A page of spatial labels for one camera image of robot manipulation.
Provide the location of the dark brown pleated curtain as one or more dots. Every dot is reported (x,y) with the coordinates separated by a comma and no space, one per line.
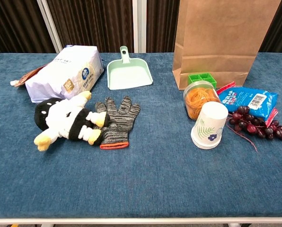
(13,23)
(162,23)
(96,23)
(280,28)

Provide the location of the white metal table frame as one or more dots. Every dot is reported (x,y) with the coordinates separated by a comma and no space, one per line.
(141,221)

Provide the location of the white metal partition post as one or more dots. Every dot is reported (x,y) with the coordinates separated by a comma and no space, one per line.
(50,26)
(139,23)

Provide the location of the green plastic grid block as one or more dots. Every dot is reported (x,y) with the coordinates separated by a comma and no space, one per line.
(202,76)

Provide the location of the clear jar of rubber bands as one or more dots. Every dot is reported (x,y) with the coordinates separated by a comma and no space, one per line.
(196,100)

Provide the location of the orange spout pouch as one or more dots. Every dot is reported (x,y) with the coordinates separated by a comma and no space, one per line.
(25,79)

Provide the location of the mint green dustpan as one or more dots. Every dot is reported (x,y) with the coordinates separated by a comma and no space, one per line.
(129,75)

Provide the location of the dark red grape bunch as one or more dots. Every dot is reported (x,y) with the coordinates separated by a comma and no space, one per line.
(251,128)

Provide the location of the brown paper shopping bag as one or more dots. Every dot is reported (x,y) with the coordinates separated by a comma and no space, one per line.
(221,35)

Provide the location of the grey striped knit glove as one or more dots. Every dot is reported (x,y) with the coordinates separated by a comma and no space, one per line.
(122,118)

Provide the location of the white floral paper cup stack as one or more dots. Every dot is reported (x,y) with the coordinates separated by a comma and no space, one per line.
(209,123)

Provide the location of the black and white plush toy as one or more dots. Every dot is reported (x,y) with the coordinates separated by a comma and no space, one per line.
(60,118)

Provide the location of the blue felt table cover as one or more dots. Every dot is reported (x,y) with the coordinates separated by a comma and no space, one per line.
(155,177)

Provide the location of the blue snack packet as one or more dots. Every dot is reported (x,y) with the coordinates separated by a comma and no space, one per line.
(247,98)

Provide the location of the white tissue pack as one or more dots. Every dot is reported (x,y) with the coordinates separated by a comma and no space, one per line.
(65,71)

